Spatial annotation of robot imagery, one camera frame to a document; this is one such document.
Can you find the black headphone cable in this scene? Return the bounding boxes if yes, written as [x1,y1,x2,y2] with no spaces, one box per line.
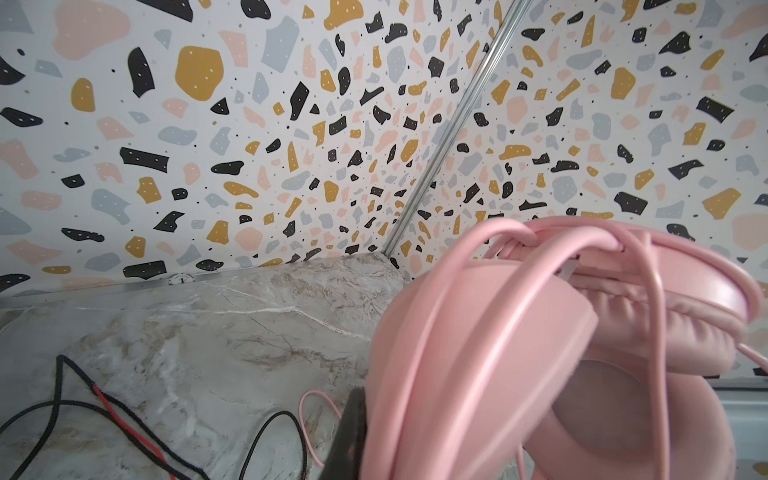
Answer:
[0,355,310,480]

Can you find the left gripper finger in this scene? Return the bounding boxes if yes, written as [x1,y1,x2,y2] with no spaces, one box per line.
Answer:
[319,387,367,480]

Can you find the pink headphones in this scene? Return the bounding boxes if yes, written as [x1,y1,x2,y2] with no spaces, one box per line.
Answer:
[360,217,763,479]

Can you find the right aluminium corner post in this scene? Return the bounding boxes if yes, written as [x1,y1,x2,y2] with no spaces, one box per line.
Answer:
[382,0,533,258]

